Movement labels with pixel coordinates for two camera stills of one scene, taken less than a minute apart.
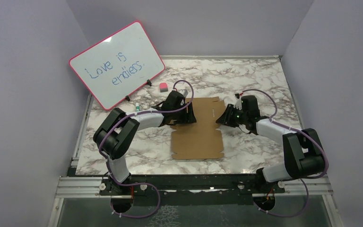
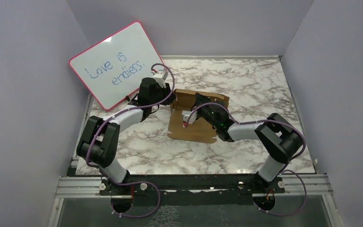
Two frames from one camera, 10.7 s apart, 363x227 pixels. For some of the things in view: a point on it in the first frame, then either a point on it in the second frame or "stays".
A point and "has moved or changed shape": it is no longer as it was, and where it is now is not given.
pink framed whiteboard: (116, 67) stays
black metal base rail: (184, 190) stays
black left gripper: (188, 117) to (165, 90)
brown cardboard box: (202, 139) has moved or changed shape
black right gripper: (225, 119) to (199, 99)
